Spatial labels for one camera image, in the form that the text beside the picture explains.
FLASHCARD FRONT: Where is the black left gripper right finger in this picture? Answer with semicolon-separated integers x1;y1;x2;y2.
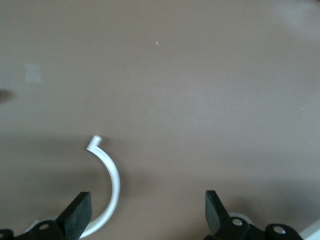
203;190;305;240

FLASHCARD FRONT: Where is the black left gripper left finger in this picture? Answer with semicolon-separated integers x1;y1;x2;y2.
0;191;93;240

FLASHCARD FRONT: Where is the white curved plastic arc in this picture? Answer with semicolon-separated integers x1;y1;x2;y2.
83;134;121;238

